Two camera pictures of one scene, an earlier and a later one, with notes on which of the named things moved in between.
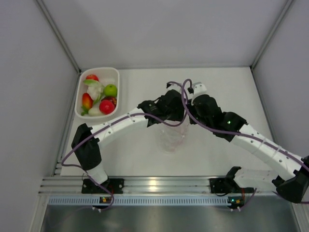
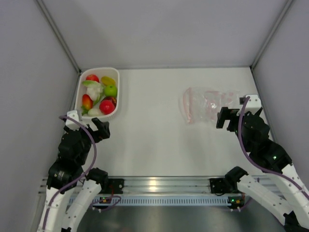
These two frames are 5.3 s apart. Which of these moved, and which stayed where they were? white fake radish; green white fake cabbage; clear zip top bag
Moved: clear zip top bag
Stayed: green white fake cabbage; white fake radish
